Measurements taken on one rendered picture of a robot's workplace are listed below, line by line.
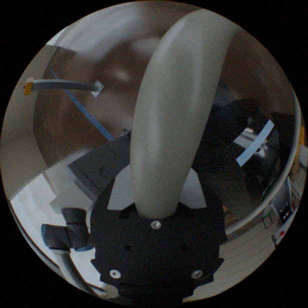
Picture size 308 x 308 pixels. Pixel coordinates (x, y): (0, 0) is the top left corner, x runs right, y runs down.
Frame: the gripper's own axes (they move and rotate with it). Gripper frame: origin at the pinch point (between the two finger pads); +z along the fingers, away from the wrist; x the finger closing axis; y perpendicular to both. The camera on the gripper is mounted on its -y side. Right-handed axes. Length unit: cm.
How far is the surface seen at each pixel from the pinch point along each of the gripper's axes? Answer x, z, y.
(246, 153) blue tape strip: 37.0, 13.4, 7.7
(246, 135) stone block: 39.1, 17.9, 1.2
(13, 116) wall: -646, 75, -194
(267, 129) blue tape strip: 51, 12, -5
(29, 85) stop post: -92, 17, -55
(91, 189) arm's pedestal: -37, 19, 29
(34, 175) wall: -513, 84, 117
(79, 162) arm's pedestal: -49, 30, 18
